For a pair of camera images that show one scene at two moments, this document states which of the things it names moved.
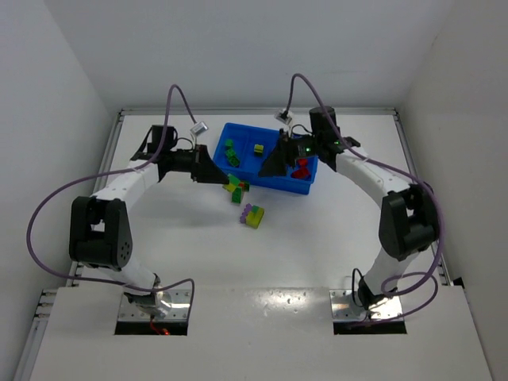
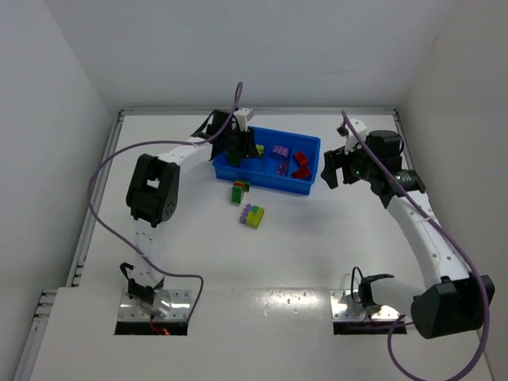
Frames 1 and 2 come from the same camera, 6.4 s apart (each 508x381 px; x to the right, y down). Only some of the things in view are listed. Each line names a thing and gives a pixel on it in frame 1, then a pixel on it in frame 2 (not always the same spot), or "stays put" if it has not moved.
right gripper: [290, 151] → [339, 163]
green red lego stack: [236, 193] stays put
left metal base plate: [179, 310] stays put
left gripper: [199, 162] → [236, 147]
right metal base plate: [343, 306] stays put
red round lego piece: [300, 173] stays put
